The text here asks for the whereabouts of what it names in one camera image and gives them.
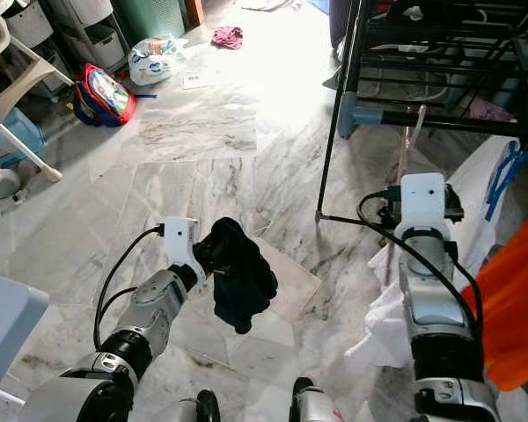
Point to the pink plastic hanger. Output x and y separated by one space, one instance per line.
406 158

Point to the navy blue garment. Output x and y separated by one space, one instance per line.
242 281

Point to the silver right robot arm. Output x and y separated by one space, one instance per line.
431 299

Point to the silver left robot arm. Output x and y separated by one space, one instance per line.
150 308

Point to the white t-shirt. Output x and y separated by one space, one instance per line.
383 308

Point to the black metal drying rack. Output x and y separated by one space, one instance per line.
458 121

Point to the grey soft toy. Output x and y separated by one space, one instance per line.
0 185

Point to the orange t-shirt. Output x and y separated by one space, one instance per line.
515 308

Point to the light blue folding table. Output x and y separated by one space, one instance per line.
9 334

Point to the beige high chair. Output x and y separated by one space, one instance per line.
18 92

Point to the silver robot right leg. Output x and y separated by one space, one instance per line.
317 406

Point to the silver robot leg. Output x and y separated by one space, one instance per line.
194 409
317 406

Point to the white paper slip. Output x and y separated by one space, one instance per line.
194 81

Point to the small pink cloth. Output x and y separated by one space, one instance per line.
227 37

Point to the red blue backpack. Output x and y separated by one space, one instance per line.
106 95

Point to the silver robot left leg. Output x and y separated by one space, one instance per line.
194 409

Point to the white plastic bag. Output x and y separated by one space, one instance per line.
157 60

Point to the grey drawer unit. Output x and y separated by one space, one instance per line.
97 40

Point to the green cabinet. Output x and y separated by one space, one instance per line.
150 18

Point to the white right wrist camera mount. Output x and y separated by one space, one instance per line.
422 202

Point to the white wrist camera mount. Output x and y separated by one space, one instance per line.
422 202
178 246

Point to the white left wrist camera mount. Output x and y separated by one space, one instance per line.
178 246

